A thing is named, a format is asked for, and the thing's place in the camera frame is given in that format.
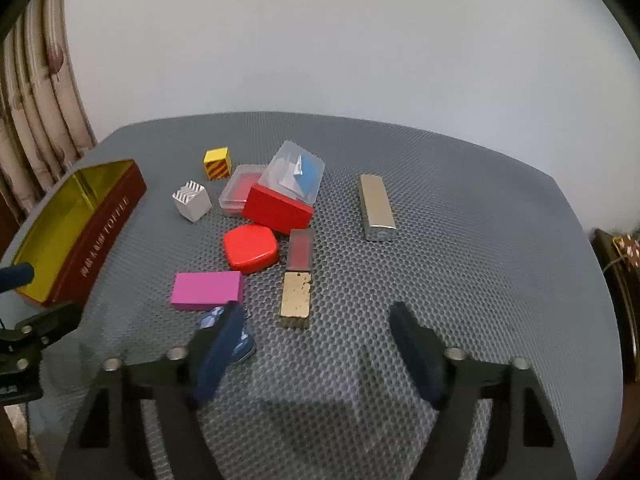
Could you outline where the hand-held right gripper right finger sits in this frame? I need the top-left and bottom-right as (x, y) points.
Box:
(390, 301), (576, 480)

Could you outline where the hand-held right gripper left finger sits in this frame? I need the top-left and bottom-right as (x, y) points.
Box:
(55, 301), (248, 480)

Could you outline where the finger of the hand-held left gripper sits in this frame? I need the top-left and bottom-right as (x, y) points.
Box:
(0, 265), (36, 293)
(0, 302), (82, 362)

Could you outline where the blue patterned small item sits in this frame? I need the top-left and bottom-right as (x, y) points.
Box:
(199, 305), (257, 367)

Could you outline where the pink rectangular block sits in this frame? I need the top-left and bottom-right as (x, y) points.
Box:
(170, 271), (244, 312)

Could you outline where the red tin box gold interior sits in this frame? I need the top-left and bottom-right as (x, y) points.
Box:
(11, 159), (147, 308)

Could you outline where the red rounded square box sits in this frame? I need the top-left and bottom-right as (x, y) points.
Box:
(223, 225), (280, 275)

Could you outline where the white black zigzag cube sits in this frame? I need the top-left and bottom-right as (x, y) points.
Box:
(172, 180), (212, 222)

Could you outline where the red rectangular block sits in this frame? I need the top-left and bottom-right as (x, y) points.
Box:
(241, 183), (314, 236)

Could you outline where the clear case with red insert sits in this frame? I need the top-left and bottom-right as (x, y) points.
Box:
(218, 164), (266, 216)

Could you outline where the yellow striped cube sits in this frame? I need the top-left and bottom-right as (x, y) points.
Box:
(203, 147), (232, 180)

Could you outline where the clear plastic box blue insert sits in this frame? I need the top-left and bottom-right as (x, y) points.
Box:
(257, 141), (326, 206)

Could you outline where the brown wooden furniture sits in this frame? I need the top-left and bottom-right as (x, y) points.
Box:
(0, 195), (23, 256)

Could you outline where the gold foil block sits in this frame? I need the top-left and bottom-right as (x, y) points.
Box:
(278, 271), (314, 331)

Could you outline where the grey honeycomb mat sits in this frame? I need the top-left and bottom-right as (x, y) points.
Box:
(0, 111), (621, 480)

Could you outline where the beige patterned curtain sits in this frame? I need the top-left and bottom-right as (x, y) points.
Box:
(0, 0), (98, 211)

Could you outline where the dark floral patterned object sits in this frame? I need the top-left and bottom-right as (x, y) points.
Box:
(612, 234), (640, 268)

